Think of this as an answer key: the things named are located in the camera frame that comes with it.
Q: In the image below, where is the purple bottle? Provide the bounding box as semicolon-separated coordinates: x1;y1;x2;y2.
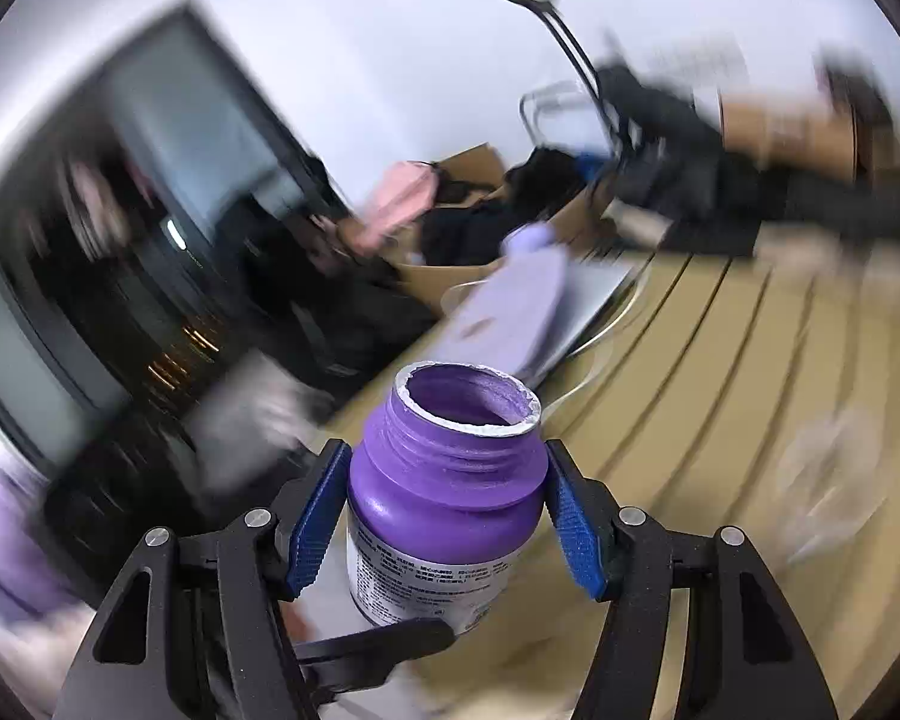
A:
346;361;548;634

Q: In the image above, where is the crumpled clear plastic wrapper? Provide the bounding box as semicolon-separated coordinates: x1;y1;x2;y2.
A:
770;408;888;566

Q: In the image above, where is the silver laptop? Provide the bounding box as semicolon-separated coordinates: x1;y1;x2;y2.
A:
523;260;635;387

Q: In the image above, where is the lilac hot water bottle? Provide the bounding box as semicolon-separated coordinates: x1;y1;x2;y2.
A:
427;221;569;379

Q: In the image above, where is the large cardboard box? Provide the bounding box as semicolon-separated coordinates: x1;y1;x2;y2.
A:
383;143;610;310

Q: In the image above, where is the pink backpack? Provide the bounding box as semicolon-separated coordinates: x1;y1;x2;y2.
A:
340;161;440;255

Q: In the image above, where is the black clothes pile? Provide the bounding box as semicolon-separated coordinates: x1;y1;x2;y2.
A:
419;62;900;269

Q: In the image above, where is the white cable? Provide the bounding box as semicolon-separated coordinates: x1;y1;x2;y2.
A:
437;260;655;415

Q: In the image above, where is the small cardboard box with handle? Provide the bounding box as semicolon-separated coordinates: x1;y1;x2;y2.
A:
720;94;857;184

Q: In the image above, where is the black cart handle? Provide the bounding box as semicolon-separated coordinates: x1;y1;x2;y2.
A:
505;0;634;158

